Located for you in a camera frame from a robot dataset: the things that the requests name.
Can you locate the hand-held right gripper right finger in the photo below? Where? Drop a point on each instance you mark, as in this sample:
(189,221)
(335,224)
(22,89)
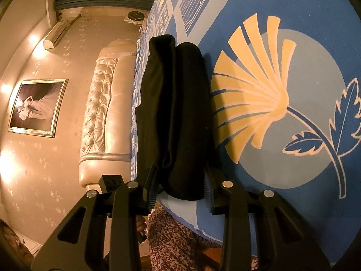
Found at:
(208,194)

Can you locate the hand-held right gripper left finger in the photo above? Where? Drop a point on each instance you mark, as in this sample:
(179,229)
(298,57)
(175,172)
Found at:
(152,189)

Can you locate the black pants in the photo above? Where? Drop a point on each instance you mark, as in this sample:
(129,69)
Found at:
(174,118)

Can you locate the person's patterned clothing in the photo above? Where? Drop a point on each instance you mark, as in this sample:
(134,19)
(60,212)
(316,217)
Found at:
(172,245)

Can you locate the cream tufted headboard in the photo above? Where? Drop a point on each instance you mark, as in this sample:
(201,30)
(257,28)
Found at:
(112,104)

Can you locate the dark patterned cloth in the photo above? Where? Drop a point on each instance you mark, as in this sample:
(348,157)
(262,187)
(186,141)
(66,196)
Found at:
(11,240)

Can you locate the white air conditioner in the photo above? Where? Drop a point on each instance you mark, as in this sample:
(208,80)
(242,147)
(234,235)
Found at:
(56,34)

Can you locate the small round fan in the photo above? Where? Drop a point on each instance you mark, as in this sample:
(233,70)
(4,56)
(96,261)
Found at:
(136,15)

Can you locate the blue floral bed sheet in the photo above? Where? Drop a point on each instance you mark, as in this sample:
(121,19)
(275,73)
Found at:
(282,19)

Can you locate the framed wall picture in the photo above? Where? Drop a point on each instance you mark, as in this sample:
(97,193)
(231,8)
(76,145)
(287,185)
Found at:
(36,107)

